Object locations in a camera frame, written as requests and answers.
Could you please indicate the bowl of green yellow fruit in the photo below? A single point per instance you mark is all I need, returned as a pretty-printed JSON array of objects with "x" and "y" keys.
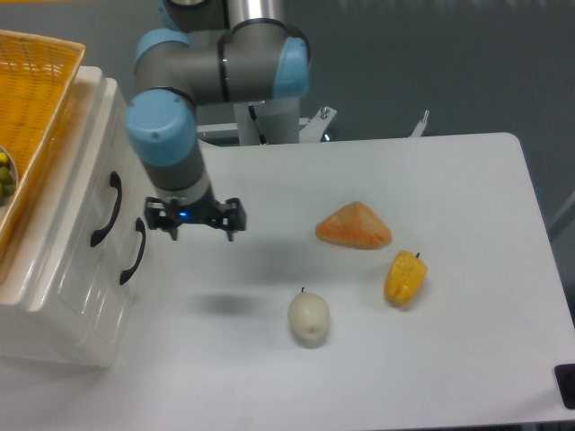
[{"x": 9, "y": 177}]

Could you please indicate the white top drawer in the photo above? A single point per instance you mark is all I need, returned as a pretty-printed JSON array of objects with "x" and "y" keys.
[{"x": 94, "y": 214}]

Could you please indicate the yellow toy bell pepper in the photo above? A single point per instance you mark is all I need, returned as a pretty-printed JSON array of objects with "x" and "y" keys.
[{"x": 404, "y": 278}]

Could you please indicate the metal clamp post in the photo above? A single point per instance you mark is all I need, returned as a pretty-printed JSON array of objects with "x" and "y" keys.
[{"x": 421, "y": 126}]

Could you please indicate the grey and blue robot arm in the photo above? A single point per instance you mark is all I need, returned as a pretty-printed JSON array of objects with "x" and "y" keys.
[{"x": 208, "y": 52}]

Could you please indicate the orange triangular bread toy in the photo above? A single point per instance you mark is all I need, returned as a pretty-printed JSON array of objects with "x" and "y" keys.
[{"x": 355, "y": 225}]

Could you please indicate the black lower drawer handle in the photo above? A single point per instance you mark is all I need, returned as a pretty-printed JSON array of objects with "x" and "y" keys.
[{"x": 136, "y": 252}]

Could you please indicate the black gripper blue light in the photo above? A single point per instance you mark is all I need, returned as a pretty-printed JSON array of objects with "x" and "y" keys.
[{"x": 167, "y": 216}]

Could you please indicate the white toy pear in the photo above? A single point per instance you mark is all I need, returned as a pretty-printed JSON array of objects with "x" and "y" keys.
[{"x": 309, "y": 318}]

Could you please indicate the orange woven basket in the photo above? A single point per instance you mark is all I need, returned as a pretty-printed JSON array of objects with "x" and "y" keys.
[{"x": 36, "y": 76}]

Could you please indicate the black device at table edge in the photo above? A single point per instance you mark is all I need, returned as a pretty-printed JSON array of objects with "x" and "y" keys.
[{"x": 565, "y": 378}]

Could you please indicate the white drawer cabinet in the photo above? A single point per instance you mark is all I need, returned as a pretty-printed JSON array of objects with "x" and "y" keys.
[{"x": 58, "y": 334}]

